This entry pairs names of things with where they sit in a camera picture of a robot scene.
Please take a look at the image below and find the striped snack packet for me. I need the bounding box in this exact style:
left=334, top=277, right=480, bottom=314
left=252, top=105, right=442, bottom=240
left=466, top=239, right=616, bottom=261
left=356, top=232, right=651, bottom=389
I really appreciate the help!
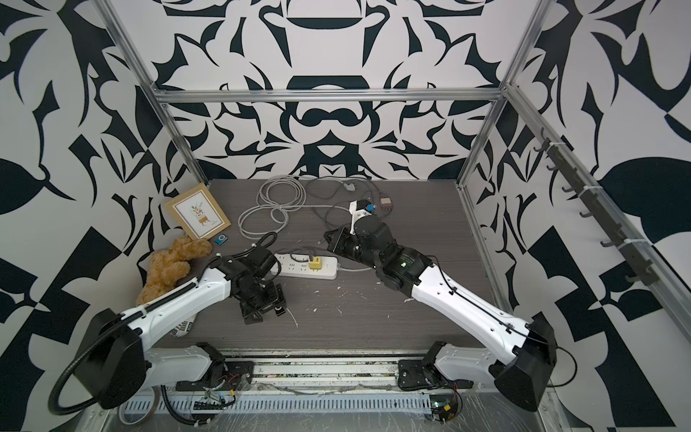
left=170, top=320, right=194, bottom=338

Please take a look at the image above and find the small circuit board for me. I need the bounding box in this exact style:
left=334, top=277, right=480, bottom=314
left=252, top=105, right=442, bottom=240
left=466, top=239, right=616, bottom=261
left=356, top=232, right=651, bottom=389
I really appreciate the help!
left=430, top=393, right=459, bottom=423

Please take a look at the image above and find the yellow USB wall charger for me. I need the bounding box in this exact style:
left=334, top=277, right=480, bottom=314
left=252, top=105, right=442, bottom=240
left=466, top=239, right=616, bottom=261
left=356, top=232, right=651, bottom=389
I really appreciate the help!
left=308, top=257, right=323, bottom=270

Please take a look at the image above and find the pink USB wall charger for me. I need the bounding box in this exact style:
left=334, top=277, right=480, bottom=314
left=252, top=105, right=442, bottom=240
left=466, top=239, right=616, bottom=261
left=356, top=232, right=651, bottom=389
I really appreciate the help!
left=380, top=197, right=392, bottom=211

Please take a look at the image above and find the wooden picture frame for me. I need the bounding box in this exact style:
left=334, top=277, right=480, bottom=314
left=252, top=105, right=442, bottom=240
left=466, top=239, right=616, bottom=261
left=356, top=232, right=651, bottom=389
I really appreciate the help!
left=165, top=183, right=231, bottom=239

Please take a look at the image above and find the tape roll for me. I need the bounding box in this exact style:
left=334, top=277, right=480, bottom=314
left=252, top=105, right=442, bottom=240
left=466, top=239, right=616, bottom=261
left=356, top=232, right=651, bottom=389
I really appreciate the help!
left=117, top=387, right=161, bottom=427

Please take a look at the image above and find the blue mp3 player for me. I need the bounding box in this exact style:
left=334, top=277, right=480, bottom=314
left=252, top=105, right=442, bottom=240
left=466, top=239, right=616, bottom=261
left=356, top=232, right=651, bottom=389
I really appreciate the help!
left=215, top=234, right=229, bottom=246

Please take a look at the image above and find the white power strip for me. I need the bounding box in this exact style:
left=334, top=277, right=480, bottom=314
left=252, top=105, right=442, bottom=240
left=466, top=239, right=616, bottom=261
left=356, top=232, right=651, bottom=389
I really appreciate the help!
left=271, top=254, right=338, bottom=280

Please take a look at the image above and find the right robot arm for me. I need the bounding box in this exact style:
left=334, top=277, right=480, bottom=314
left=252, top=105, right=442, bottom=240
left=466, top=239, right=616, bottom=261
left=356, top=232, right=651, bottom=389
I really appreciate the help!
left=324, top=215, right=557, bottom=412

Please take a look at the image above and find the black wall hook rack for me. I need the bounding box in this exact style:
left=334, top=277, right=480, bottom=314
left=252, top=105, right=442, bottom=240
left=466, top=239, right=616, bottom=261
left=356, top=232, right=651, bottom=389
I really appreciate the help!
left=536, top=136, right=660, bottom=286

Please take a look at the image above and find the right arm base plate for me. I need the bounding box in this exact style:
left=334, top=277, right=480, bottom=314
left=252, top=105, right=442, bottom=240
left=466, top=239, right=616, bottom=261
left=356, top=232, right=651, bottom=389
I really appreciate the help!
left=397, top=359, right=474, bottom=392

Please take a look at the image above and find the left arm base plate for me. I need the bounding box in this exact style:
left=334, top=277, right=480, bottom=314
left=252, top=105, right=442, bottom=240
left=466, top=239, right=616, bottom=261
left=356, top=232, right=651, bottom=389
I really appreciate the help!
left=175, top=361, right=255, bottom=392

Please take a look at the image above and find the white power strip cord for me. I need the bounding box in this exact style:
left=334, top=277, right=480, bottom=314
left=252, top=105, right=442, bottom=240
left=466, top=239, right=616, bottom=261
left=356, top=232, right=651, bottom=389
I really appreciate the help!
left=236, top=175, right=379, bottom=273

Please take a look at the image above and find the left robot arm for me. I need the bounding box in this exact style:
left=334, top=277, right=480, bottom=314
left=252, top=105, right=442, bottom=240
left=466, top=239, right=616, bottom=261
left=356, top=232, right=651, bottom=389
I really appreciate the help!
left=48, top=231, right=285, bottom=415

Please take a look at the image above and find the brown teddy bear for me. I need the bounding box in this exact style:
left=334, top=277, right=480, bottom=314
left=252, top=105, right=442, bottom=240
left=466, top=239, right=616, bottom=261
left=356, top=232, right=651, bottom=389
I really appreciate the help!
left=135, top=236, right=212, bottom=306

